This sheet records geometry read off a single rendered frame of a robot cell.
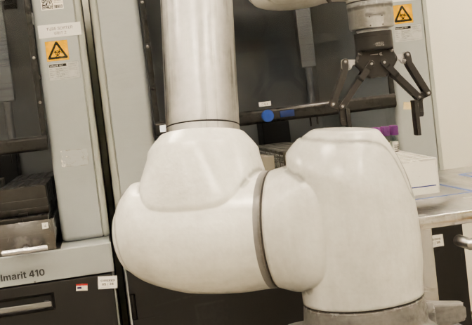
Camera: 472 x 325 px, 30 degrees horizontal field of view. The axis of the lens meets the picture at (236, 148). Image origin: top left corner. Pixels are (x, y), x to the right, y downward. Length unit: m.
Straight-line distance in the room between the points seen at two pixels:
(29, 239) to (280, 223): 1.08
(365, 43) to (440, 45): 1.79
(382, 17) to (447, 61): 1.79
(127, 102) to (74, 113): 0.13
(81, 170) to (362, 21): 0.80
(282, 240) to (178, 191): 0.15
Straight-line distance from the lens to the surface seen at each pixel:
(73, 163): 2.14
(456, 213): 1.37
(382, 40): 1.73
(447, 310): 1.18
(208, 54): 1.17
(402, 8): 2.28
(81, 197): 2.15
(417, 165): 1.60
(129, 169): 2.14
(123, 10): 2.15
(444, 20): 3.52
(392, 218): 1.07
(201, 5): 1.19
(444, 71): 3.51
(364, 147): 1.07
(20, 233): 2.07
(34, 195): 2.14
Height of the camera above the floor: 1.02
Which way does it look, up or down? 3 degrees down
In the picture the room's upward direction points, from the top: 7 degrees counter-clockwise
